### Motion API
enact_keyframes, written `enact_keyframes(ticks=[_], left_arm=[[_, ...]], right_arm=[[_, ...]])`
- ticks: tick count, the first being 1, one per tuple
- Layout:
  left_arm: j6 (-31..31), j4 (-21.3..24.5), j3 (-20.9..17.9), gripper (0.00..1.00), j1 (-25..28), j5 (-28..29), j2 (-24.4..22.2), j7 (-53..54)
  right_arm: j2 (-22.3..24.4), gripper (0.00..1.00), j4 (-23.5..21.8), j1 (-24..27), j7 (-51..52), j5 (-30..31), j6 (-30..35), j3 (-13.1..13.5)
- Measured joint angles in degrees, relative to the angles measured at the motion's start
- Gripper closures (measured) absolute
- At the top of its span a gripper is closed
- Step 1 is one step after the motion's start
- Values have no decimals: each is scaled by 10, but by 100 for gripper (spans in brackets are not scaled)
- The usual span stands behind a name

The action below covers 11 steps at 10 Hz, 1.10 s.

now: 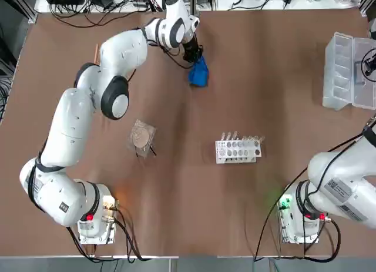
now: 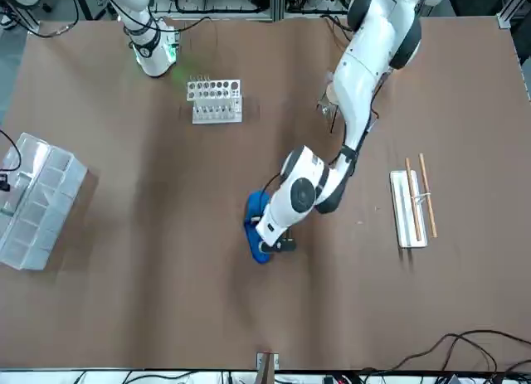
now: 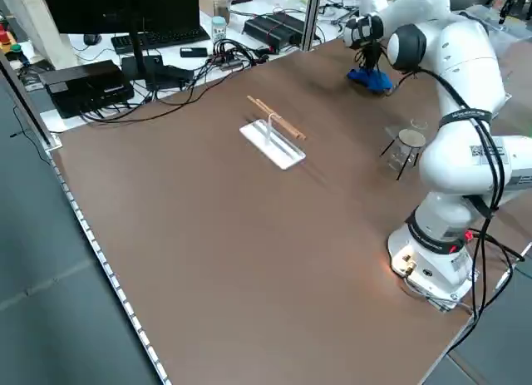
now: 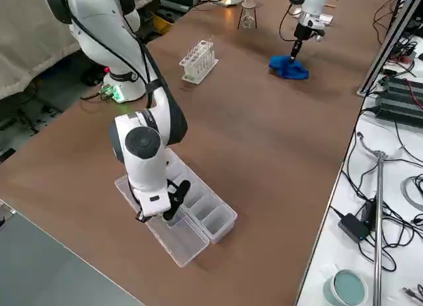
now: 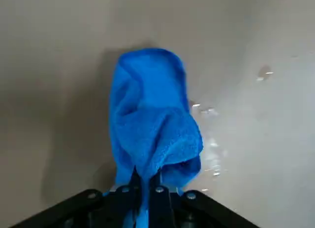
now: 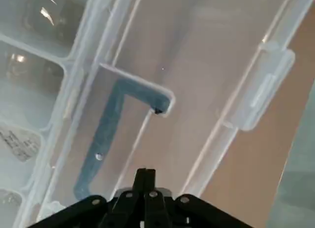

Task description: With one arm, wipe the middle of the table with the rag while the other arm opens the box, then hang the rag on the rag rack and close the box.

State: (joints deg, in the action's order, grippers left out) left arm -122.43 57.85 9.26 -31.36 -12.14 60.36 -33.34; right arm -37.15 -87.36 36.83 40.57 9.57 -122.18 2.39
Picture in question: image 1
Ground blue rag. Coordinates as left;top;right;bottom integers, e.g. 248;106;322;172
187;56;210;89

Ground long black arm cable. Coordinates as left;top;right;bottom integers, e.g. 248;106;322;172
254;127;371;263

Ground white test tube rack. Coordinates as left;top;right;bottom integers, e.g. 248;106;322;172
214;130;267;165

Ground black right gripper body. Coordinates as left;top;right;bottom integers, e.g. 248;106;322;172
360;48;376;79

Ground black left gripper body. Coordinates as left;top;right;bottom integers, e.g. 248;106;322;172
182;36;204;63

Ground clear plastic compartment box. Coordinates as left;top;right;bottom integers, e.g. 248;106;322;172
322;32;376;110

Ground black base cable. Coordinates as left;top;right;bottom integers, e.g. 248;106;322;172
304;217;344;261
66;206;180;263

